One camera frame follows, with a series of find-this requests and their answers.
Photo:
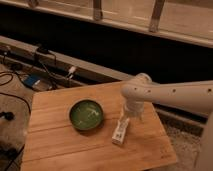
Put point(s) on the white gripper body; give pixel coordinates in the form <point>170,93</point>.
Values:
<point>132,109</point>

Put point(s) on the white tube bottle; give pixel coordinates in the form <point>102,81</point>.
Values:
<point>120,131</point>

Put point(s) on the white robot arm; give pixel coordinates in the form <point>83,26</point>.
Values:
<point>194,97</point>

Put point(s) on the green ceramic bowl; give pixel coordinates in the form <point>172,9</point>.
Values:
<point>86,115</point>

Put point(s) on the white connector plug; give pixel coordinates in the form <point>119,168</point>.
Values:
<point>71,72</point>

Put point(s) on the blue box device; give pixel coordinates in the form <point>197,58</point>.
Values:
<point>31,80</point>

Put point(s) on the black power adapter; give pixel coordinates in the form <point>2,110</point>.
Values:
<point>42,50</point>

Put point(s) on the black plug on floor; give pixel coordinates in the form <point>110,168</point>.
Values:
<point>7,115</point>

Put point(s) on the metal railing post right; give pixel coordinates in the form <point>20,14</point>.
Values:
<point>156,15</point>

